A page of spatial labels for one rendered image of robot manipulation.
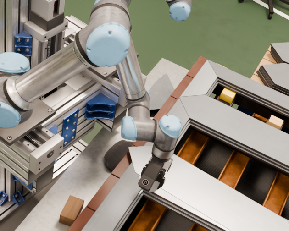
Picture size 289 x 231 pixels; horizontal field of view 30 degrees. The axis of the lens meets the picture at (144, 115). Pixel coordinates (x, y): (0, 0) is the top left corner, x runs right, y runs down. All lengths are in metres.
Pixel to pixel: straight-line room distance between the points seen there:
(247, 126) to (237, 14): 2.39
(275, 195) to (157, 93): 0.72
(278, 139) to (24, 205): 1.23
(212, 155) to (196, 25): 1.94
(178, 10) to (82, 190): 0.80
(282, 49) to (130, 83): 1.30
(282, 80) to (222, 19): 1.93
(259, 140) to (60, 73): 1.07
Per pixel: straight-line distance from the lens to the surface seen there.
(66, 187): 2.20
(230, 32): 4.45
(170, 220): 2.35
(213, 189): 2.11
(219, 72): 2.62
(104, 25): 1.49
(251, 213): 2.10
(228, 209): 2.07
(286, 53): 2.90
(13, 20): 1.95
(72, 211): 2.08
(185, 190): 2.07
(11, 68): 1.78
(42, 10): 1.93
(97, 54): 1.50
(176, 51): 4.08
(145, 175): 1.88
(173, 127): 1.76
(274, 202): 2.39
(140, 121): 1.78
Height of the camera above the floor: 2.44
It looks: 44 degrees down
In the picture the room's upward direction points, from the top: 14 degrees clockwise
